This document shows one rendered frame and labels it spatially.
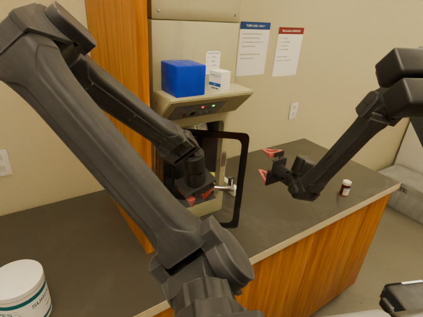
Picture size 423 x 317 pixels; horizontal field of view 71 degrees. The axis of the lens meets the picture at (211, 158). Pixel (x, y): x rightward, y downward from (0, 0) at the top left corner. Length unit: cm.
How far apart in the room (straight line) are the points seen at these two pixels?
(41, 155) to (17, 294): 65
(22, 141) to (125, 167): 106
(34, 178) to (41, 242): 30
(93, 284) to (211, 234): 76
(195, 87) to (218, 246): 61
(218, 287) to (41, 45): 32
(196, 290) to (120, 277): 76
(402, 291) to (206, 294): 22
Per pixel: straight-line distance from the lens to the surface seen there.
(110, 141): 36
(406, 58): 39
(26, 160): 142
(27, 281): 96
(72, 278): 113
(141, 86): 85
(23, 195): 150
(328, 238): 166
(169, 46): 97
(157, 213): 36
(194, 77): 90
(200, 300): 33
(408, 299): 41
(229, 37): 109
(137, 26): 83
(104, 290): 107
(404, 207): 361
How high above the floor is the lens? 175
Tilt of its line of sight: 27 degrees down
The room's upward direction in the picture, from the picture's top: 4 degrees clockwise
